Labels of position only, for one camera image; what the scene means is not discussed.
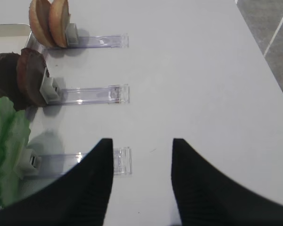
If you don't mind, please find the brown meat patty rear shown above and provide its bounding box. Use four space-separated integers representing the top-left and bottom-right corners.
0 52 28 111

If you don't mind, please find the clear patty holder rack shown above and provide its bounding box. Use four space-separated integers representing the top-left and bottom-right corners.
25 68 131 118

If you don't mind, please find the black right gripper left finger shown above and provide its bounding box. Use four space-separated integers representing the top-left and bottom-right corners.
0 138 114 226

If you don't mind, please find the green lettuce leaf front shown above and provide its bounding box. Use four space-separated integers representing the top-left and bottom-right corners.
0 110 31 208

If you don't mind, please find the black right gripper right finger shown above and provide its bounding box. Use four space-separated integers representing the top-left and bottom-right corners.
171 138 283 226

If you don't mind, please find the clear bread holder rack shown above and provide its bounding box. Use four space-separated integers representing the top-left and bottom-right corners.
25 23 129 49

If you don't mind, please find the bread slice far side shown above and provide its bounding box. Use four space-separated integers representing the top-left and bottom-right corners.
29 0 56 48

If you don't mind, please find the brown meat patty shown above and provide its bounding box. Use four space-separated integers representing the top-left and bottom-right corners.
16 48 50 107
0 52 28 111

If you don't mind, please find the bread slice near pusher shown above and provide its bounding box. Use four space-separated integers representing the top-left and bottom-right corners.
49 0 70 48

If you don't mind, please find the white rectangular tray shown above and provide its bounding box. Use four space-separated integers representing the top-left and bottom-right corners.
0 24 31 53

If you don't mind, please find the clear lettuce holder rack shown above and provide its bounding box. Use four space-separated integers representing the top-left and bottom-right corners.
18 134 133 179

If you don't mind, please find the brown meat patty front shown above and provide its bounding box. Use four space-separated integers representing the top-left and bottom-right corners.
16 48 50 107

